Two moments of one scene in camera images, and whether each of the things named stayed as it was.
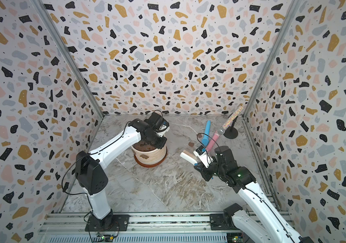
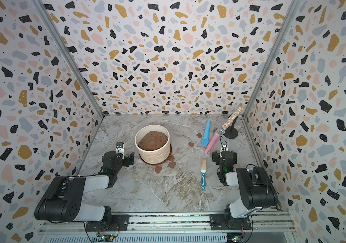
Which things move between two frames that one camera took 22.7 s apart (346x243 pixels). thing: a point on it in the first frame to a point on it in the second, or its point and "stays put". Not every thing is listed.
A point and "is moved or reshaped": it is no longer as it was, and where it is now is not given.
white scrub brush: x=188 y=157 is moved or reshaped
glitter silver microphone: x=221 y=130 stays put
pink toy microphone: x=213 y=140 stays put
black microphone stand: x=231 y=132 stays put
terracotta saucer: x=152 y=165 to x=161 y=163
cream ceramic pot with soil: x=147 y=154 is moved or reshaped
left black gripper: x=164 y=140 to x=126 y=163
